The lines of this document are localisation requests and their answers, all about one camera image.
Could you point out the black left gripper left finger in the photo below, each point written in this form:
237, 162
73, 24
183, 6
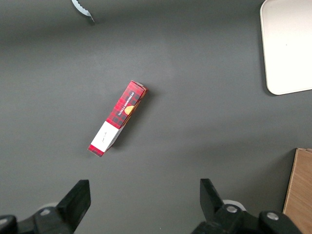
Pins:
70, 204

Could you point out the cream rectangular plastic tray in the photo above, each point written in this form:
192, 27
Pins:
287, 46

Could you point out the wooden two-drawer cabinet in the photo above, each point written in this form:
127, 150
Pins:
301, 190

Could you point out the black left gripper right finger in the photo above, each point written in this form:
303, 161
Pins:
214, 214

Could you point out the red tartan shortbread box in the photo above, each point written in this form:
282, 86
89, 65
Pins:
122, 114

